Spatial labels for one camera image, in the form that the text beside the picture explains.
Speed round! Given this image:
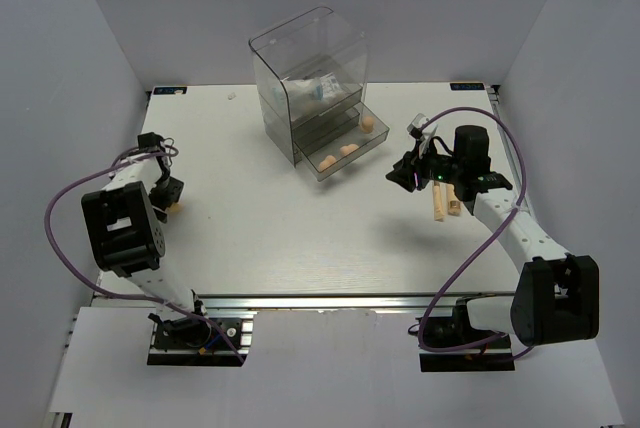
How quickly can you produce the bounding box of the cotton pad packet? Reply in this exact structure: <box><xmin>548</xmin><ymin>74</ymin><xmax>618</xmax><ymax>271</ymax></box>
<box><xmin>311</xmin><ymin>73</ymin><xmax>344</xmax><ymax>102</ymax></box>
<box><xmin>272</xmin><ymin>79</ymin><xmax>318</xmax><ymax>108</ymax></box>

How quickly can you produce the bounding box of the wide beige cream tube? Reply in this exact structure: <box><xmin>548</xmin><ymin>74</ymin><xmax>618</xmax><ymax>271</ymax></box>
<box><xmin>446</xmin><ymin>184</ymin><xmax>462</xmax><ymax>216</ymax></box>

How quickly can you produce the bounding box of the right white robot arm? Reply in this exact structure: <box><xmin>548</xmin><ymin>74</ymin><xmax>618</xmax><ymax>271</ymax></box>
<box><xmin>386</xmin><ymin>125</ymin><xmax>599</xmax><ymax>347</ymax></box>

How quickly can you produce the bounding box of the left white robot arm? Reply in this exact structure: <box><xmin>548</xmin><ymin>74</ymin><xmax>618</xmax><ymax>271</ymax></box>
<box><xmin>81</xmin><ymin>132</ymin><xmax>212</xmax><ymax>347</ymax></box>

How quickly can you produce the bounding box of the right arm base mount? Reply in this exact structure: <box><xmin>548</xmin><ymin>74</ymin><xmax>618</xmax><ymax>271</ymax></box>
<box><xmin>419</xmin><ymin>305</ymin><xmax>515</xmax><ymax>373</ymax></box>

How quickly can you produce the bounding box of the clear acrylic drawer organizer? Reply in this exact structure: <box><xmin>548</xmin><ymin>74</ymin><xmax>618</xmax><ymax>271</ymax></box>
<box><xmin>248</xmin><ymin>5</ymin><xmax>368</xmax><ymax>165</ymax></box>

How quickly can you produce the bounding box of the blue table label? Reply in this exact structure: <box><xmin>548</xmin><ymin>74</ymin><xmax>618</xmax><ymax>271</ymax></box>
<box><xmin>152</xmin><ymin>86</ymin><xmax>187</xmax><ymax>96</ymax></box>
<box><xmin>449</xmin><ymin>82</ymin><xmax>485</xmax><ymax>91</ymax></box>

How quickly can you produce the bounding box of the left blue table label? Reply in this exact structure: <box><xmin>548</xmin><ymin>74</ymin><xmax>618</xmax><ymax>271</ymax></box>
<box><xmin>152</xmin><ymin>86</ymin><xmax>187</xmax><ymax>96</ymax></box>

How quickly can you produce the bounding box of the clear drawer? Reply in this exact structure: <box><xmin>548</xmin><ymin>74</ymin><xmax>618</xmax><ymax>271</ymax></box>
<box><xmin>294</xmin><ymin>102</ymin><xmax>389</xmax><ymax>182</ymax></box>

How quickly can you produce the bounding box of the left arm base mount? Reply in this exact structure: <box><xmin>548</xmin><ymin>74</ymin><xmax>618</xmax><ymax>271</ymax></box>
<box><xmin>147</xmin><ymin>302</ymin><xmax>253</xmax><ymax>367</ymax></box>

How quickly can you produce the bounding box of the right blue table label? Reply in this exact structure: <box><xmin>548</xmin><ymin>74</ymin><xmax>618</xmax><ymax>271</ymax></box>
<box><xmin>449</xmin><ymin>82</ymin><xmax>485</xmax><ymax>91</ymax></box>

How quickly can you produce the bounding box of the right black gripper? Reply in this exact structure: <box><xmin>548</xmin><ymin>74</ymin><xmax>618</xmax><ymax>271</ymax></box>
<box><xmin>385</xmin><ymin>139</ymin><xmax>463</xmax><ymax>193</ymax></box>

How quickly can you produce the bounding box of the slim beige concealer tube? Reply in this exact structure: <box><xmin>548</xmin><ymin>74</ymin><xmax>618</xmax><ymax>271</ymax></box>
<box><xmin>432</xmin><ymin>182</ymin><xmax>445</xmax><ymax>222</ymax></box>

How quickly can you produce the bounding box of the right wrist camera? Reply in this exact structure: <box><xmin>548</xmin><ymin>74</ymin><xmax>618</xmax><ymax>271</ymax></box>
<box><xmin>407</xmin><ymin>113</ymin><xmax>437</xmax><ymax>158</ymax></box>

